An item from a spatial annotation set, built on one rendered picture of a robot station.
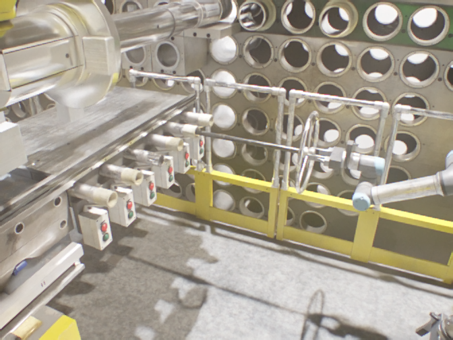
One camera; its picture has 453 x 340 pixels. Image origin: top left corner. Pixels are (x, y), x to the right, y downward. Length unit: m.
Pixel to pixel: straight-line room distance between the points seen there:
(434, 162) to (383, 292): 1.13
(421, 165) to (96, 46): 2.54
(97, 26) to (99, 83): 0.16
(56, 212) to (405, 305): 1.84
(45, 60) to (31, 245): 0.72
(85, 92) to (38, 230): 0.56
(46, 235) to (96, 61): 0.73
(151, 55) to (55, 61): 1.96
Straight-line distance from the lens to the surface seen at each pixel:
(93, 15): 1.17
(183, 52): 2.89
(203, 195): 2.68
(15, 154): 1.34
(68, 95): 1.32
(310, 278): 2.41
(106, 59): 1.12
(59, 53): 1.14
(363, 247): 2.54
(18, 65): 1.05
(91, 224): 1.60
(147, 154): 1.75
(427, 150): 3.09
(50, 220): 1.58
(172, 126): 2.04
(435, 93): 2.95
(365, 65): 3.52
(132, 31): 1.43
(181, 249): 2.56
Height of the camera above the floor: 1.66
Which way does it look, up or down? 28 degrees down
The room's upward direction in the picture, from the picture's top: straight up
